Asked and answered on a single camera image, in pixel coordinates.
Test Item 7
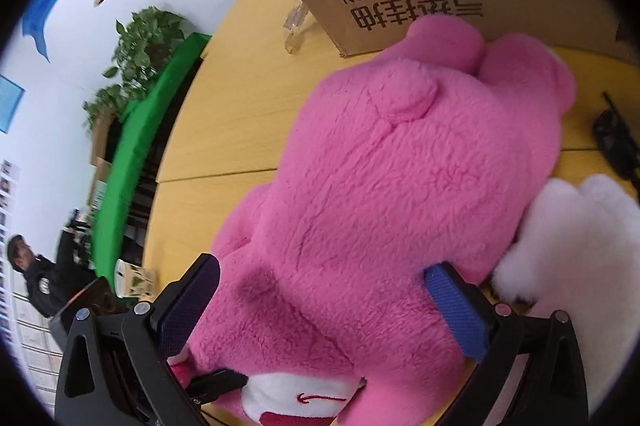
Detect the green cloth backdrop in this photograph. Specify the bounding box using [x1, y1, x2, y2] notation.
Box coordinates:
[92, 32, 210, 283]

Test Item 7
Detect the green potted plant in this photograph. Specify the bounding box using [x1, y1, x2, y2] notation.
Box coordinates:
[82, 6, 186, 131]

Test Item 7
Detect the paper cup with print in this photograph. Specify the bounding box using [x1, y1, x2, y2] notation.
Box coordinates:
[114, 259, 156, 300]

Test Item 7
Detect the person in black jacket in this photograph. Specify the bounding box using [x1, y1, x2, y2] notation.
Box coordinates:
[6, 209, 98, 319]

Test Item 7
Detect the white plush toy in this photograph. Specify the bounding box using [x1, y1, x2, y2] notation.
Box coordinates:
[491, 175, 639, 411]

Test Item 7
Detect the clear plastic stand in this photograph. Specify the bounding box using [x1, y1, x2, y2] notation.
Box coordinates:
[283, 0, 309, 55]

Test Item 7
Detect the pink plush bear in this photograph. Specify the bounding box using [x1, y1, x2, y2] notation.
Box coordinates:
[170, 15, 576, 425]

